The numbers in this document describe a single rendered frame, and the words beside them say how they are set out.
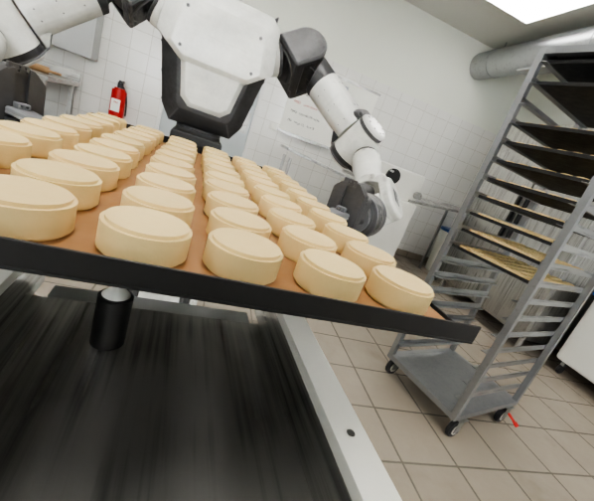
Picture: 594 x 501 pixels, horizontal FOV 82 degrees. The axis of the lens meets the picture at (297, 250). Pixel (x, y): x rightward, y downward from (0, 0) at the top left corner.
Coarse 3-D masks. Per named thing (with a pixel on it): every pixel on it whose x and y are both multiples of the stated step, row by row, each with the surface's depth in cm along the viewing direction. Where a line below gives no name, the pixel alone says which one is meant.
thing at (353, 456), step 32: (288, 320) 39; (288, 352) 36; (320, 352) 35; (288, 384) 35; (320, 384) 30; (288, 416) 33; (320, 416) 28; (352, 416) 28; (320, 448) 27; (352, 448) 25; (320, 480) 26; (352, 480) 22; (384, 480) 23
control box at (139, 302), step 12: (60, 288) 40; (72, 288) 41; (84, 300) 40; (144, 300) 44; (156, 300) 45; (180, 312) 44; (192, 312) 45; (204, 312) 46; (216, 312) 47; (228, 312) 48; (240, 312) 49
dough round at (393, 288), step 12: (372, 276) 26; (384, 276) 25; (396, 276) 26; (408, 276) 27; (372, 288) 26; (384, 288) 25; (396, 288) 24; (408, 288) 24; (420, 288) 25; (384, 300) 25; (396, 300) 24; (408, 300) 24; (420, 300) 24; (408, 312) 24; (420, 312) 25
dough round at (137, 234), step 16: (112, 208) 19; (128, 208) 20; (144, 208) 21; (112, 224) 18; (128, 224) 18; (144, 224) 19; (160, 224) 20; (176, 224) 20; (96, 240) 18; (112, 240) 17; (128, 240) 17; (144, 240) 17; (160, 240) 18; (176, 240) 19; (112, 256) 18; (128, 256) 18; (144, 256) 18; (160, 256) 18; (176, 256) 19
